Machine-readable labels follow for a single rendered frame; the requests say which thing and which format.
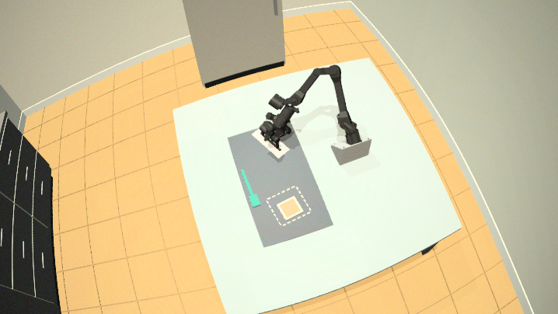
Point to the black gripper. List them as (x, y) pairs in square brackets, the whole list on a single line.
[(278, 127)]

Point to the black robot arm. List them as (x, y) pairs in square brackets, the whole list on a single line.
[(344, 120)]

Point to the teal flat spatula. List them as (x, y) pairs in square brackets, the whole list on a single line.
[(253, 198)]

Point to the cream square tile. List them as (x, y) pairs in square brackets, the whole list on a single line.
[(289, 208)]

